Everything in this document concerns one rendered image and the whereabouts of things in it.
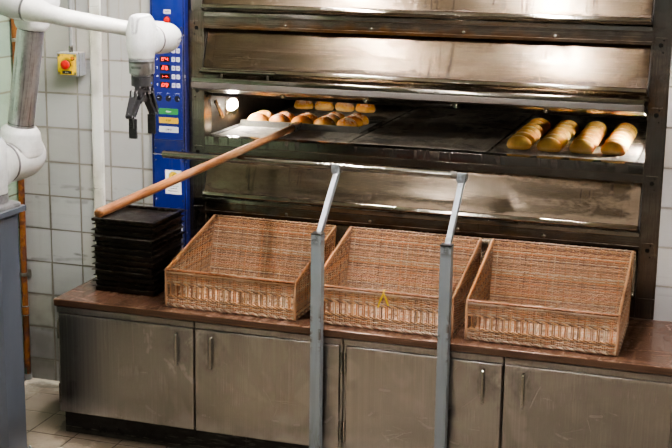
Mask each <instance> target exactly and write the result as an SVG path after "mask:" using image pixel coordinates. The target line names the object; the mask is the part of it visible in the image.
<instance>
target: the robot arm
mask: <svg viewBox="0 0 672 448"><path fill-rule="evenodd" d="M59 5H60V0H0V15H2V16H5V17H8V18H12V19H14V24H15V26H16V27H17V33H16V43H15V53H14V63H13V73H12V83H11V93H10V103H9V113H8V122H7V123H6V124H5V125H3V126H2V127H1V129H0V212H2V211H5V210H8V209H11V208H14V207H18V206H21V202H19V201H13V200H9V195H8V185H9V184H10V183H11V182H15V181H19V180H23V179H25V178H28V177H30V176H32V175H34V174H35V173H37V172H38V171H39V170H40V169H41V168H42V166H43V165H44V163H45V160H46V149H45V146H44V144H43V142H42V140H41V133H40V131H39V130H38V128H37V127H36V126H35V125H34V124H35V115H36V106H37V96H38V87H39V77H40V68H41V59H42V49H43V40H44V31H47V29H48V28H49V26H50V24H55V25H61V26H66V27H72V28H78V29H85V30H92V31H99V32H105V33H112V34H118V35H123V36H126V48H127V52H128V57H129V60H128V62H129V74H132V75H131V86H133V87H135V89H134V90H130V93H129V101H128V105H127V110H126V115H125V118H126V119H129V139H137V138H138V133H137V119H135V118H136V116H137V113H138V110H139V107H140V105H141V104H142V103H143V102H144V103H145V105H146V108H147V110H148V112H149V114H147V121H148V133H150V134H156V114H157V115H158V112H159V108H158V105H157V101H156V97H155V93H154V87H151V86H152V85H153V76H152V74H154V73H155V54H165V53H169V52H172V51H174V50H175V49H176V48H178V46H179V45H180V42H181V32H180V30H179V29H178V28H177V27H176V26H175V25H173V24H171V23H165V22H164V21H154V19H153V17H152V15H151V14H147V13H137V14H133V15H131V16H130V17H129V20H128V21H125V20H120V19H115V18H110V17H105V16H99V15H94V14H89V13H84V12H79V11H74V10H69V9H65V8H61V7H59ZM128 114H129V115H128Z"/></svg>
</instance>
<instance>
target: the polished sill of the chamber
mask: <svg viewBox="0 0 672 448"><path fill-rule="evenodd" d="M260 138H262V137H249V136H233V135H218V134H209V135H207V136H205V145H209V146H223V147H238V148H239V147H241V146H243V145H246V144H248V143H250V142H253V141H255V140H257V139H260ZM256 149H267V150H282V151H296V152H311V153H325V154H340V155H354V156H369V157H384V158H398V159H413V160H427V161H442V162H456V163H471V164H485V165H500V166H514V167H529V168H544V169H558V170H573V171H587V172H602V173H616V174H631V175H644V162H629V161H614V160H599V159H583V158H568V157H553V156H538V155H523V154H507V153H492V152H477V151H462V150H446V149H431V148H416V147H401V146H386V145H370V144H355V143H340V142H325V141H310V140H294V139H279V138H278V139H276V140H274V141H271V142H269V143H267V144H265V145H262V146H260V147H258V148H256Z"/></svg>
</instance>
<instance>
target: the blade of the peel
mask: <svg viewBox="0 0 672 448"><path fill-rule="evenodd" d="M380 122H382V121H380V120H369V124H368V125H364V126H360V127H353V126H337V125H321V124H305V123H302V130H314V131H329V132H345V133H361V132H363V131H364V130H366V129H368V128H370V127H372V126H374V125H376V124H378V123H380ZM289 124H291V123H289V122H273V121H257V120H248V118H246V119H241V120H240V126H251V127H267V128H282V129H283V128H285V127H288V125H289Z"/></svg>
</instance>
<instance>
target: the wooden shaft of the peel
mask: <svg viewBox="0 0 672 448"><path fill-rule="evenodd" d="M294 130H295V127H294V126H293V125H290V126H288V127H285V128H283V129H281V130H278V131H276V132H274V133H271V134H269V135H267V136H264V137H262V138H260V139H257V140H255V141H253V142H250V143H248V144H246V145H243V146H241V147H239V148H236V149H234V150H232V151H229V152H227V153H225V154H222V155H220V156H218V157H215V158H213V159H211V160H209V161H206V162H204V163H202V164H199V165H197V166H195V167H192V168H190V169H188V170H185V171H183V172H181V173H178V174H176V175H174V176H171V177H169V178H167V179H164V180H162V181H160V182H157V183H155V184H153V185H150V186H148V187H146V188H143V189H141V190H139V191H136V192H134V193H132V194H129V195H127V196H125V197H122V198H120V199H118V200H115V201H113V202H111V203H108V204H106V205H104V206H101V207H99V208H97V209H96V210H95V211H94V214H95V216H96V217H98V218H101V217H103V216H105V215H108V214H110V213H112V212H114V211H117V210H119V209H121V208H123V207H126V206H128V205H130V204H132V203H135V202H137V201H139V200H141V199H144V198H146V197H148V196H150V195H152V194H155V193H157V192H159V191H161V190H164V189H166V188H168V187H170V186H173V185H175V184H177V183H179V182H182V181H184V180H186V179H188V178H191V177H193V176H195V175H197V174H200V173H202V172H204V171H206V170H209V169H211V168H213V167H215V166H218V165H220V164H222V163H224V162H226V161H229V160H231V159H233V158H235V157H238V156H240V155H242V154H244V153H247V152H249V151H251V150H253V149H256V148H258V147H260V146H262V145H265V144H267V143H269V142H271V141H274V140H276V139H278V138H280V137H283V136H285V135H287V134H289V133H291V132H294Z"/></svg>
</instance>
